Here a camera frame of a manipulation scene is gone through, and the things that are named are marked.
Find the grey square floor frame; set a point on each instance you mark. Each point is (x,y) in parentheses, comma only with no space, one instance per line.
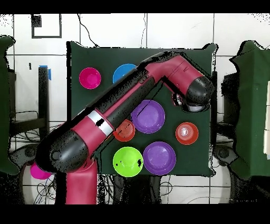
(46,37)

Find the black post with blue tape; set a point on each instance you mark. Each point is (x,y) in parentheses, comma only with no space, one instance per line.
(43,93)

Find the pink plastic cup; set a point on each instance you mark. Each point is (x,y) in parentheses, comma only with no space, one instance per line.
(37,174)

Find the small black floor object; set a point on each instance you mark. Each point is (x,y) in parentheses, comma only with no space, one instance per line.
(30,66)

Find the blue plastic bowl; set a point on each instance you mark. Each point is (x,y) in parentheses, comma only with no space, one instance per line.
(121,73)

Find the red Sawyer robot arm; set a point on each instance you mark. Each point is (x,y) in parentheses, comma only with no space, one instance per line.
(118,105)

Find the purple plastic bowl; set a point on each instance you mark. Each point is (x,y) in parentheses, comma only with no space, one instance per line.
(149,118)
(159,158)

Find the dark green tablecloth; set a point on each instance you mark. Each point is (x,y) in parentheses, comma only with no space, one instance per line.
(105,57)

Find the green plastic bowl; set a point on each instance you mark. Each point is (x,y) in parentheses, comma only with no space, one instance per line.
(127,161)

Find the black pedestal foot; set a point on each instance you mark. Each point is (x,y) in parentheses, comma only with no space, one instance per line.
(23,152)
(223,153)

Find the pink plastic bowl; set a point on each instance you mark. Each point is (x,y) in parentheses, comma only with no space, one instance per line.
(90,78)

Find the green cloth side table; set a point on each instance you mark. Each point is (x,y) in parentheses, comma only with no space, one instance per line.
(253,105)
(4,84)

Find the orange-red plastic bowl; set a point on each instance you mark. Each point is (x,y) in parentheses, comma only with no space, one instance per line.
(126,133)
(186,139)

